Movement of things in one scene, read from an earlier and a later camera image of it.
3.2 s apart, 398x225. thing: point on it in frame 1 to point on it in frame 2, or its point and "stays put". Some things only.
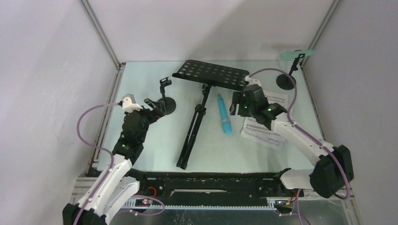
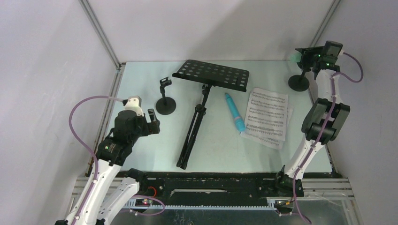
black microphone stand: [170, 104] stays put
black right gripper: [238, 98] to [308, 51]
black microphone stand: [286, 82] to [299, 83]
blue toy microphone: [226, 123] to [240, 124]
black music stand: [208, 75] stays put
